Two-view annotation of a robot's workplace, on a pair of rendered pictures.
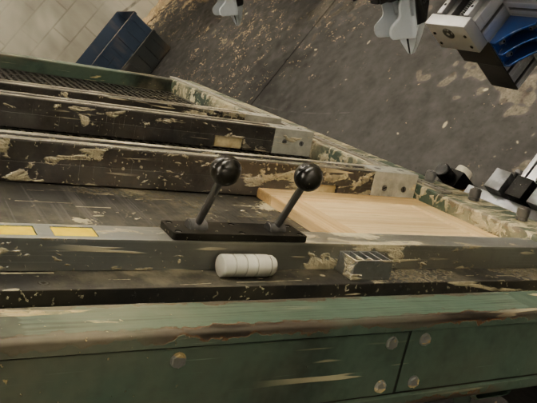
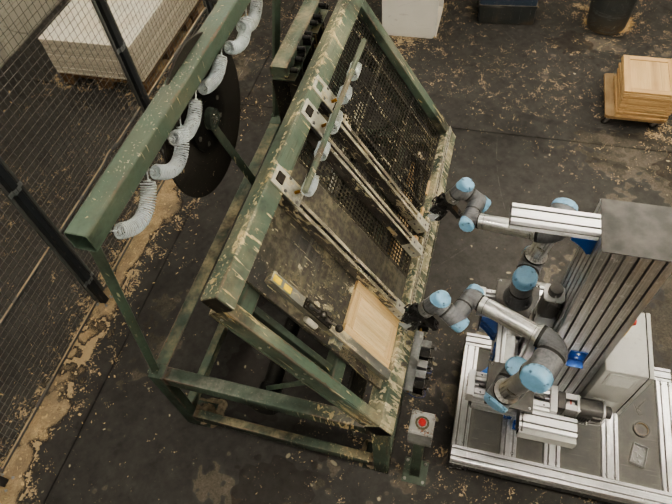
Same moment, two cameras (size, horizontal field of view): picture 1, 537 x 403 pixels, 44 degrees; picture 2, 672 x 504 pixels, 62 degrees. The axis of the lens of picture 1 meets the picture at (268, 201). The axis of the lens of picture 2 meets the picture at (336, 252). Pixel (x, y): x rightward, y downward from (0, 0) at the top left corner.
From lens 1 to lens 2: 1.90 m
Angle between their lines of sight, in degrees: 28
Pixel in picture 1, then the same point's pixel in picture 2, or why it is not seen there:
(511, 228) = (393, 364)
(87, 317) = (264, 331)
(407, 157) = (481, 262)
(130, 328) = (267, 339)
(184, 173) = (344, 262)
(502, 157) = not seen: hidden behind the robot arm
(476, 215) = (396, 349)
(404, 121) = (505, 247)
